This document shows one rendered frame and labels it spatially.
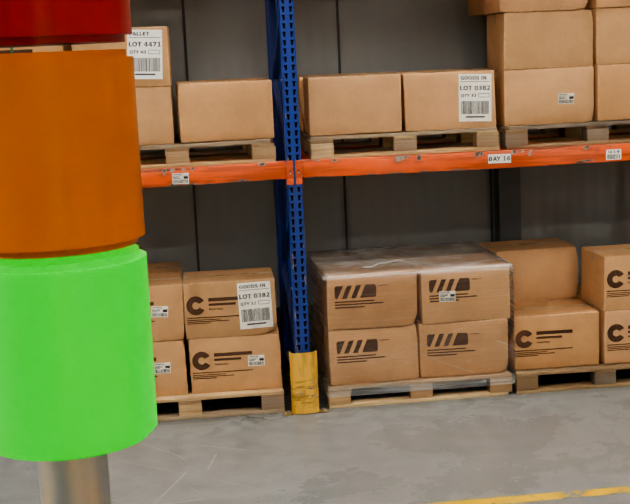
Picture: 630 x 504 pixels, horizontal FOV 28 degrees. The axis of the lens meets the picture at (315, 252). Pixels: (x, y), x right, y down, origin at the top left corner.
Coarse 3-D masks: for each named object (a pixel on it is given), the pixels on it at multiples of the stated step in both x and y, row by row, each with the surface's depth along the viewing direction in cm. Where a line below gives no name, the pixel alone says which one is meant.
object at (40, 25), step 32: (0, 0) 31; (32, 0) 32; (64, 0) 32; (96, 0) 32; (128, 0) 34; (0, 32) 32; (32, 32) 32; (64, 32) 32; (96, 32) 32; (128, 32) 34
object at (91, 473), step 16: (48, 464) 35; (64, 464) 35; (80, 464) 35; (96, 464) 35; (48, 480) 35; (64, 480) 35; (80, 480) 35; (96, 480) 35; (48, 496) 35; (64, 496) 35; (80, 496) 35; (96, 496) 35
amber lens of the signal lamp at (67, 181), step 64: (0, 64) 32; (64, 64) 32; (128, 64) 34; (0, 128) 32; (64, 128) 32; (128, 128) 34; (0, 192) 32; (64, 192) 32; (128, 192) 34; (0, 256) 33; (64, 256) 33
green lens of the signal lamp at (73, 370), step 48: (0, 288) 33; (48, 288) 33; (96, 288) 33; (144, 288) 35; (0, 336) 33; (48, 336) 33; (96, 336) 33; (144, 336) 35; (0, 384) 33; (48, 384) 33; (96, 384) 33; (144, 384) 35; (0, 432) 34; (48, 432) 33; (96, 432) 34; (144, 432) 35
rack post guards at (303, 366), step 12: (300, 360) 788; (312, 360) 789; (300, 372) 789; (312, 372) 791; (300, 384) 790; (312, 384) 791; (300, 396) 792; (312, 396) 793; (300, 408) 793; (312, 408) 794
